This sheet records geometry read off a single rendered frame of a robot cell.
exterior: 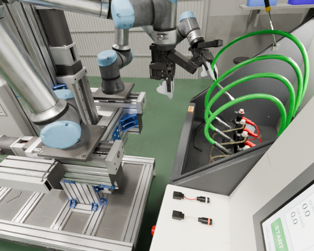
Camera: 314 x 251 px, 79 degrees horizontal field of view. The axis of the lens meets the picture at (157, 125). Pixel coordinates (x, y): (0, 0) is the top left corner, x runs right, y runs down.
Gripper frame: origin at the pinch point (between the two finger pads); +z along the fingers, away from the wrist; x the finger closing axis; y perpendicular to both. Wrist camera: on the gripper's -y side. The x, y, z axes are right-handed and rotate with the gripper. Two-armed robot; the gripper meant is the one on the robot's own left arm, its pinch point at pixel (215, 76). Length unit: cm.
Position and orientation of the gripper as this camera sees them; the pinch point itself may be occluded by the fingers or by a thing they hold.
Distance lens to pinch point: 97.6
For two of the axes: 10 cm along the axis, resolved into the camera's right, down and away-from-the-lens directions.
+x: -7.7, 2.2, -6.0
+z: 3.5, 9.3, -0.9
